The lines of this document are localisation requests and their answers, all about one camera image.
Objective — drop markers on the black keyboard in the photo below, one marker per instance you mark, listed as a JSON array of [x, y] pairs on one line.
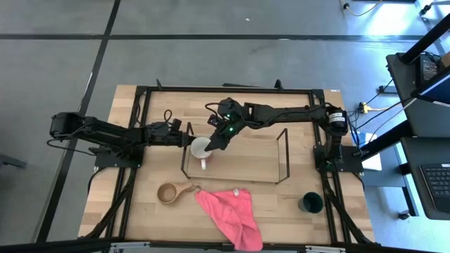
[[437, 186]]

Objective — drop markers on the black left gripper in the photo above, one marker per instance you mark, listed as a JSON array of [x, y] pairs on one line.
[[165, 135]]

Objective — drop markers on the black table frame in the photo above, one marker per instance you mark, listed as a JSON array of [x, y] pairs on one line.
[[175, 90]]

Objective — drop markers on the black rig crossbar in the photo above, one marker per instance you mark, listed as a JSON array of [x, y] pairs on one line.
[[52, 246]]

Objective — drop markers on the yellow power strip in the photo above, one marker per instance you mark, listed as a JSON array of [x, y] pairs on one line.
[[364, 107]]

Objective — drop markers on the black power adapter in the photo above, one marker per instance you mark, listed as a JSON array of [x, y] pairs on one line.
[[429, 68]]

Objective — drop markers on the black side desk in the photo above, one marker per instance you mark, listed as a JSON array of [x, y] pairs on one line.
[[404, 105]]

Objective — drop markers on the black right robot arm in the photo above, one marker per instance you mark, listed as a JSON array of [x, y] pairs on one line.
[[288, 114]]

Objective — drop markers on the dark green cup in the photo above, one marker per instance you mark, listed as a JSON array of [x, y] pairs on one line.
[[311, 203]]

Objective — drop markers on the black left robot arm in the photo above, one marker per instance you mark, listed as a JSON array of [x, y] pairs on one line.
[[105, 128]]

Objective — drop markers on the pink cloth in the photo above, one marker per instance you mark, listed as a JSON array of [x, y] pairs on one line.
[[232, 214]]

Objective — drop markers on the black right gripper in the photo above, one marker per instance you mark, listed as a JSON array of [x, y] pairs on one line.
[[230, 119]]

